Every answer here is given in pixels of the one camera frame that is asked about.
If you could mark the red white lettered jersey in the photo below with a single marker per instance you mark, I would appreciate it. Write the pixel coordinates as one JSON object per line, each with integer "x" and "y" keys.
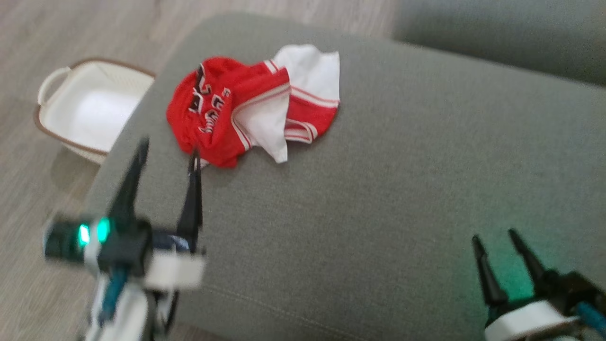
{"x": 222, "y": 109}

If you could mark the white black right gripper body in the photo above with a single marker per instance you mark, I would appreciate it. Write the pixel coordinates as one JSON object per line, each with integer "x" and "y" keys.
{"x": 525, "y": 322}

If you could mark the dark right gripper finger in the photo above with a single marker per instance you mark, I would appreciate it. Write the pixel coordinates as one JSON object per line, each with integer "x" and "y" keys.
{"x": 528, "y": 258}
{"x": 490, "y": 284}

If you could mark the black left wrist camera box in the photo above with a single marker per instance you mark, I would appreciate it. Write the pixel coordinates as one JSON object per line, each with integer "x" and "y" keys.
{"x": 61, "y": 239}

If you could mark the large grey sofa seat cushion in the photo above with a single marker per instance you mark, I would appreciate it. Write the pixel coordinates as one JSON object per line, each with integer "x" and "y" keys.
{"x": 378, "y": 189}

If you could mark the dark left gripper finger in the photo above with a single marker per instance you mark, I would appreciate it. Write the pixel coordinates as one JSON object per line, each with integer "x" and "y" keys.
{"x": 130, "y": 194}
{"x": 193, "y": 208}

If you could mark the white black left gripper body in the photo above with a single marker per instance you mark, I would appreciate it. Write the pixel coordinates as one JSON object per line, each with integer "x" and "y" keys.
{"x": 132, "y": 251}

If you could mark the small grey sofa cushion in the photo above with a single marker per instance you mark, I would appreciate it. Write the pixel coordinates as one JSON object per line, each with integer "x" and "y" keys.
{"x": 511, "y": 38}

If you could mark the white laundry basket brown rim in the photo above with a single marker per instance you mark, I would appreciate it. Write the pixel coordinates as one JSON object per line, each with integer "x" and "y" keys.
{"x": 90, "y": 113}

